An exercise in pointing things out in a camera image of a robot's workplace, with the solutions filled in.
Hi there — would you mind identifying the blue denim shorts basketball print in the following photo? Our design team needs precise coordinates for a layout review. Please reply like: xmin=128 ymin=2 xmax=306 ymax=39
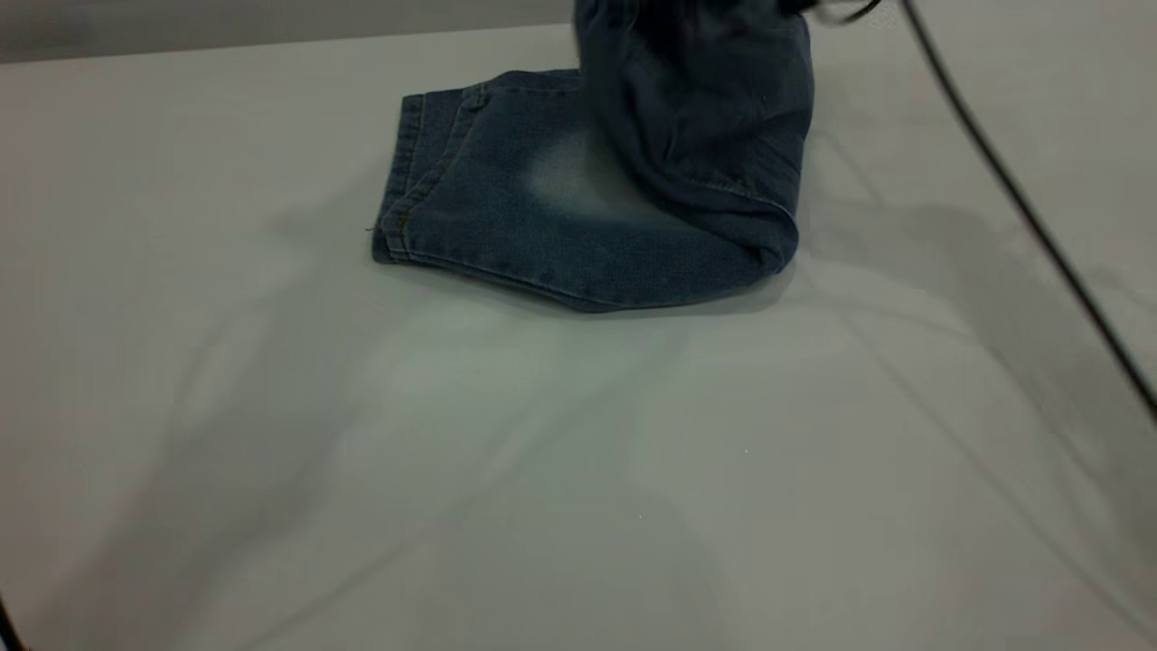
xmin=371 ymin=0 xmax=816 ymax=314

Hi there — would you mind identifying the thick black cable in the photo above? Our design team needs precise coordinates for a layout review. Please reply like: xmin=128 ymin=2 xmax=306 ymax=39
xmin=900 ymin=0 xmax=1157 ymax=422

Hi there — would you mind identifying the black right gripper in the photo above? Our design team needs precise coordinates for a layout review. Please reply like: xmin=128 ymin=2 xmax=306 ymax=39
xmin=794 ymin=0 xmax=883 ymax=25

